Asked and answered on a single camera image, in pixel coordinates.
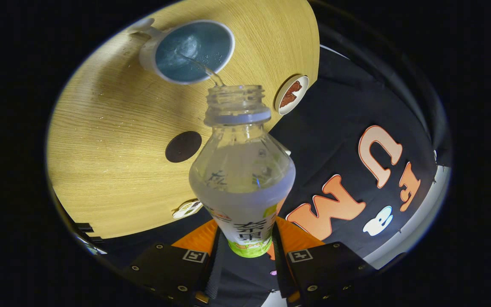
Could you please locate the white divided dish with seeds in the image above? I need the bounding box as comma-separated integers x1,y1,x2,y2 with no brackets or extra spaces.
173,200,204,219

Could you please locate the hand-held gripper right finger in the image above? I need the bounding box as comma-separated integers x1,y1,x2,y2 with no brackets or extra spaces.
271,217,376,305

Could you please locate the clear juice bottle green label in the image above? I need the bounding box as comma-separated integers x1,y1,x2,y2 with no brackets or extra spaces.
189,84,296,258

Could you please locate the wooden table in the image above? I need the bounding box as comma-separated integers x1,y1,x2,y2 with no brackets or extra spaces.
46,0,320,239

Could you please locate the white cup with handle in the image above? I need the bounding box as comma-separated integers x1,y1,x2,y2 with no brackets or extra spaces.
128,18,235,85

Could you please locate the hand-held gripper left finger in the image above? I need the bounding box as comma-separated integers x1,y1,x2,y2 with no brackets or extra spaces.
122,218,225,305

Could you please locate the white plate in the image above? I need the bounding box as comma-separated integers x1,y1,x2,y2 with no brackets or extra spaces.
274,75,309,116

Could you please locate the dark round coaster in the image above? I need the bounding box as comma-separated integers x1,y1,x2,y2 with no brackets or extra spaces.
165,131,202,163

